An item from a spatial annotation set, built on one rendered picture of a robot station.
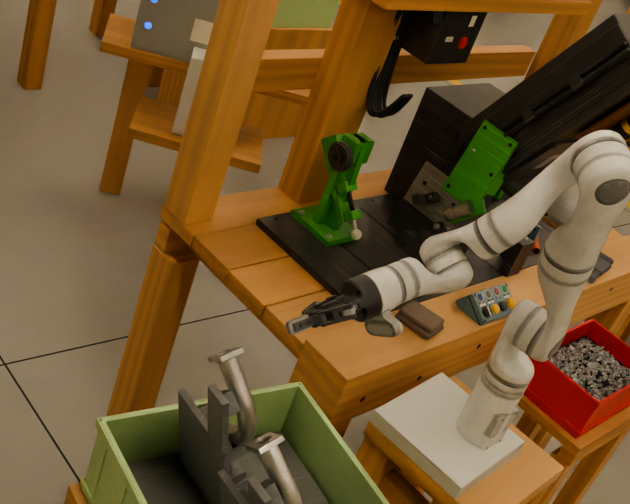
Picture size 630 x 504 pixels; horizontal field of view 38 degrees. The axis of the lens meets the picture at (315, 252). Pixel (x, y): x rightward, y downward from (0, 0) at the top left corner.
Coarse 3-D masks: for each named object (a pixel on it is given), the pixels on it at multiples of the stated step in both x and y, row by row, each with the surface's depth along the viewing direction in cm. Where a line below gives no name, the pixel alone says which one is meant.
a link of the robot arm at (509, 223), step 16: (576, 144) 147; (592, 144) 145; (624, 144) 145; (560, 160) 149; (544, 176) 151; (560, 176) 151; (528, 192) 152; (544, 192) 151; (560, 192) 153; (496, 208) 155; (512, 208) 152; (528, 208) 152; (544, 208) 153; (480, 224) 155; (496, 224) 153; (512, 224) 152; (528, 224) 152; (496, 240) 154; (512, 240) 154
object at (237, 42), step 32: (224, 0) 200; (256, 0) 196; (352, 0) 225; (224, 32) 202; (256, 32) 202; (352, 32) 227; (384, 32) 231; (576, 32) 296; (224, 64) 204; (256, 64) 208; (320, 64) 236; (352, 64) 231; (544, 64) 304; (224, 96) 207; (320, 96) 238; (352, 96) 238; (192, 128) 216; (224, 128) 213; (320, 128) 240; (352, 128) 247; (192, 160) 218; (224, 160) 220; (288, 160) 251; (320, 160) 246; (192, 192) 220; (288, 192) 253; (320, 192) 255
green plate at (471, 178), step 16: (480, 128) 237; (496, 128) 234; (480, 144) 237; (496, 144) 234; (512, 144) 231; (464, 160) 239; (480, 160) 237; (496, 160) 234; (464, 176) 239; (480, 176) 236; (496, 176) 234; (448, 192) 242; (464, 192) 239; (480, 192) 236
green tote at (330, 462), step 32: (288, 384) 175; (128, 416) 155; (160, 416) 159; (288, 416) 179; (320, 416) 171; (96, 448) 155; (128, 448) 160; (160, 448) 165; (320, 448) 171; (96, 480) 154; (128, 480) 144; (320, 480) 172; (352, 480) 164
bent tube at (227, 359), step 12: (228, 348) 144; (240, 348) 140; (216, 360) 140; (228, 360) 140; (228, 372) 140; (240, 372) 141; (228, 384) 140; (240, 384) 140; (240, 396) 140; (240, 408) 141; (252, 408) 141; (240, 420) 142; (252, 420) 142; (240, 432) 143; (252, 432) 143; (240, 444) 146
